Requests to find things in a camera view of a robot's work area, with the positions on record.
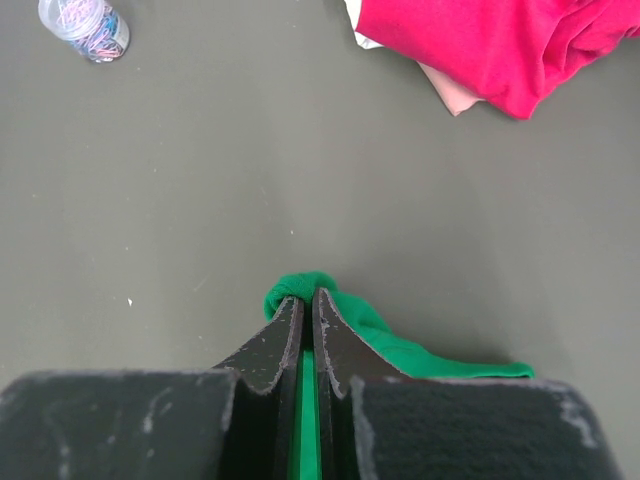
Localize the green t shirt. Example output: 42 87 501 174
263 271 535 479

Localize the crumpled red t shirt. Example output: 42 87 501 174
346 0 639 120

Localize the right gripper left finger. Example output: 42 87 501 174
1 297 304 479

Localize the folded pink t shirt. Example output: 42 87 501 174
419 63 483 117

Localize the jar of paper clips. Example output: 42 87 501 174
38 0 130 63

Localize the folded white t shirt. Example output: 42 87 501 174
342 0 384 51

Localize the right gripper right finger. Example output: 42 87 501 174
312 288 622 479

